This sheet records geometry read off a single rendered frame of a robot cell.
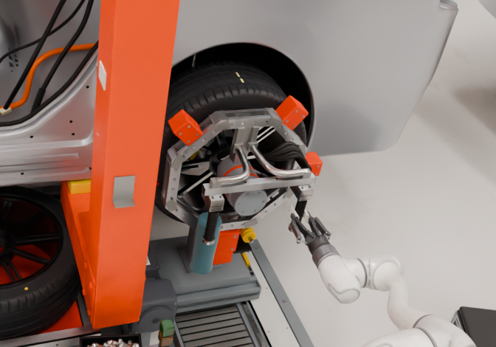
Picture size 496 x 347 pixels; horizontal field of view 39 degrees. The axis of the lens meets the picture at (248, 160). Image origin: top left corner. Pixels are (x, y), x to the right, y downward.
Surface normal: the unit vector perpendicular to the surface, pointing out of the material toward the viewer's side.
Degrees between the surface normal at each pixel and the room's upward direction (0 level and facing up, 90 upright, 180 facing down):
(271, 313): 0
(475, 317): 0
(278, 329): 0
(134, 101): 90
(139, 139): 90
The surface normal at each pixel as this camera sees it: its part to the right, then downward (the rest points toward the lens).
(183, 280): 0.18, -0.79
